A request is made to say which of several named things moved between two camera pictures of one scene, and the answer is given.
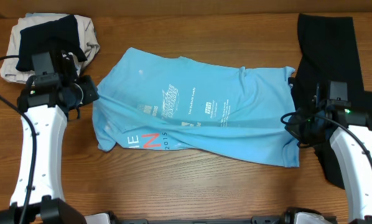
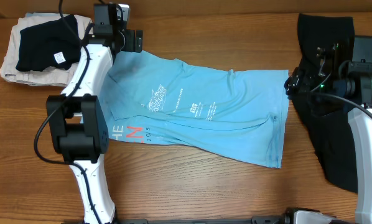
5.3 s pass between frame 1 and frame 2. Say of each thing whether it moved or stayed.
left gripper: moved
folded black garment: stayed
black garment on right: stayed
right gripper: moved
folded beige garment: stayed
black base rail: stayed
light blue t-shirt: moved
